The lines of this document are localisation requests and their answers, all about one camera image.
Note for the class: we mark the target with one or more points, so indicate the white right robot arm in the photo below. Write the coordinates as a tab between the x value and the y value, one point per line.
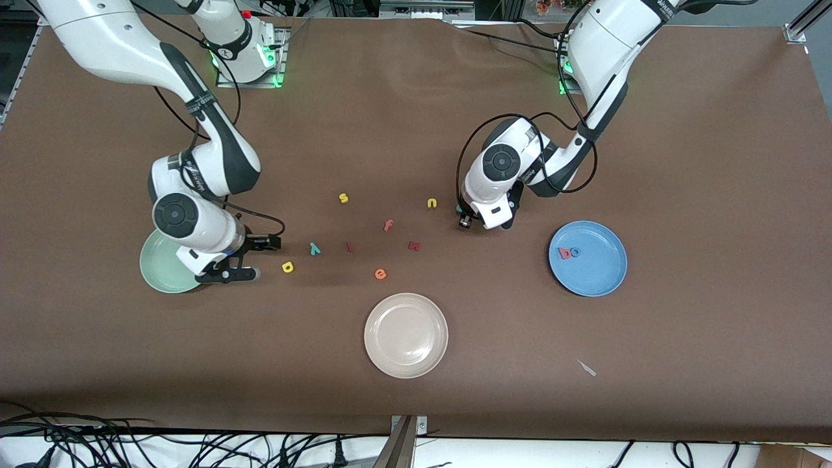
110	39

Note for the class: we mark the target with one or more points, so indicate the blue plate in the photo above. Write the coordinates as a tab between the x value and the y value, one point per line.
595	270

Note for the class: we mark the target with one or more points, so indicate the green plate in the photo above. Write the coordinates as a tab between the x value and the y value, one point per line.
159	270

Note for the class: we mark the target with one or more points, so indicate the metal table edge bracket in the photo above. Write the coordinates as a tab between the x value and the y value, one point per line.
421	426

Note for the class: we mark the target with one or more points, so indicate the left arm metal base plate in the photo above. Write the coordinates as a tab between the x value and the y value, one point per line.
564	88

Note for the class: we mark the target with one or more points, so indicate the orange decoration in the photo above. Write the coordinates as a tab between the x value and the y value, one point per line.
552	5

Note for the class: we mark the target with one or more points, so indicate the beige plate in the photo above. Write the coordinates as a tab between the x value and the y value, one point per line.
406	335

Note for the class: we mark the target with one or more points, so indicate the grey angled bar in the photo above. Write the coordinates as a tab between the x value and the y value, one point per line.
398	450

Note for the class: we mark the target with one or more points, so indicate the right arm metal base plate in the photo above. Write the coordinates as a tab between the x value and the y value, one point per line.
279	65

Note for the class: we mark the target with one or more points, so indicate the cardboard box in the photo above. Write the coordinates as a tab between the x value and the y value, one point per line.
793	457

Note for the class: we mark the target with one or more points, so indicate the aluminium frame profile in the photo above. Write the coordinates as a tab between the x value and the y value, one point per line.
426	8

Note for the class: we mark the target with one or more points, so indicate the brown table cover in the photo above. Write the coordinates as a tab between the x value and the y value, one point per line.
416	130

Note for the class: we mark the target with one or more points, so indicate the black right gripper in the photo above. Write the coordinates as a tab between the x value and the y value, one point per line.
253	244

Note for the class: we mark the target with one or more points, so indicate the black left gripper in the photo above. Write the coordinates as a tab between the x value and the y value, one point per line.
465	221

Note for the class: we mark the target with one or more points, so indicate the teal foam letter y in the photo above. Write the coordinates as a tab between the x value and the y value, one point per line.
314	247

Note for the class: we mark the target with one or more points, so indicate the small grey paper scrap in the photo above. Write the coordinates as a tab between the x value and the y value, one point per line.
587	368

